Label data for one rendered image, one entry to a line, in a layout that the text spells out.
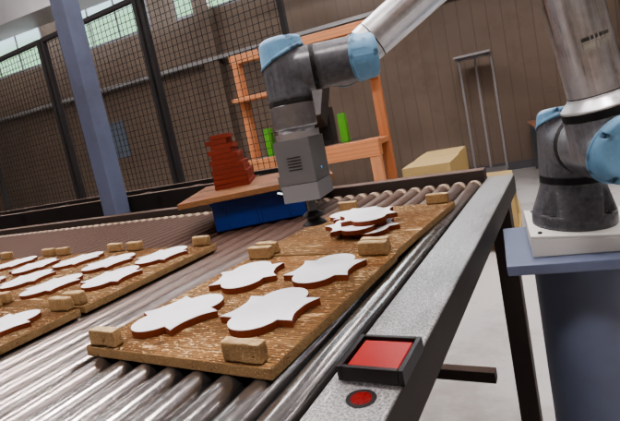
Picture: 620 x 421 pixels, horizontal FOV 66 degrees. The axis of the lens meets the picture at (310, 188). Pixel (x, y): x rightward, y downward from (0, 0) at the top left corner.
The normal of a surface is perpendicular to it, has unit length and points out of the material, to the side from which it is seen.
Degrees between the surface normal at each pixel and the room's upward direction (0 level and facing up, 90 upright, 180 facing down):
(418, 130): 90
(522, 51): 90
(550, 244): 90
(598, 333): 90
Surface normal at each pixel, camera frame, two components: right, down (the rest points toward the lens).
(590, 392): -0.55, 0.21
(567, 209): -0.62, -0.08
